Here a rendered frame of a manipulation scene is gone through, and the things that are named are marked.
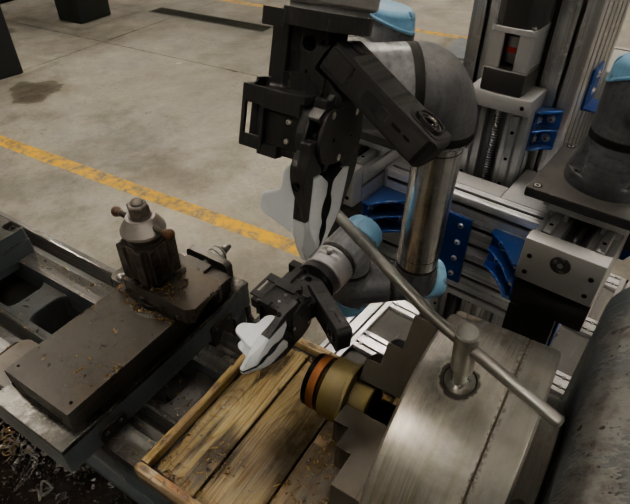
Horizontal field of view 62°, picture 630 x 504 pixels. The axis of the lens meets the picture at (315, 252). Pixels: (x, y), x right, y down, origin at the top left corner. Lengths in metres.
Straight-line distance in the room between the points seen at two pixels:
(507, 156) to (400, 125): 0.81
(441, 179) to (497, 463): 0.44
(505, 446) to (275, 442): 0.46
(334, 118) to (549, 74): 0.83
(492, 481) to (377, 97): 0.35
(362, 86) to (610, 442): 0.38
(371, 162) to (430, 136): 0.77
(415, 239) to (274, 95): 0.52
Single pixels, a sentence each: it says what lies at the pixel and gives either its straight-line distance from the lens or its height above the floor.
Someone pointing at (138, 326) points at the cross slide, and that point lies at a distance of 1.01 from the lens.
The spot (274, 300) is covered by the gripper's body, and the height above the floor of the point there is 1.12.
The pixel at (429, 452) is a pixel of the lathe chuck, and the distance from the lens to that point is 0.55.
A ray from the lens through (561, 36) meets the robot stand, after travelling 1.20.
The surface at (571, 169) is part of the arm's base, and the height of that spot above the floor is 1.19.
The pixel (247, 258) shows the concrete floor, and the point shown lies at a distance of 2.64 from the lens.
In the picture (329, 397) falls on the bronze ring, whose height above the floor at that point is 1.10.
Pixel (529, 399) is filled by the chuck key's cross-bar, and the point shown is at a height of 1.30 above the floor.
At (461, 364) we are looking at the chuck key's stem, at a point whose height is 1.28.
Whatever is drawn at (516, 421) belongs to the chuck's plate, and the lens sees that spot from 0.56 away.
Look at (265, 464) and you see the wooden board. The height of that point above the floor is 0.89.
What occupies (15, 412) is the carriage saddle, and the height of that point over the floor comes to 0.93.
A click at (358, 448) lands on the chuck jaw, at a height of 1.11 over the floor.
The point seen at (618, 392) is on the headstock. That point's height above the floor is 1.24.
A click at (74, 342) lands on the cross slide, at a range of 1.02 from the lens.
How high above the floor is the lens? 1.67
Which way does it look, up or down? 39 degrees down
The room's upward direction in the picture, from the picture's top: straight up
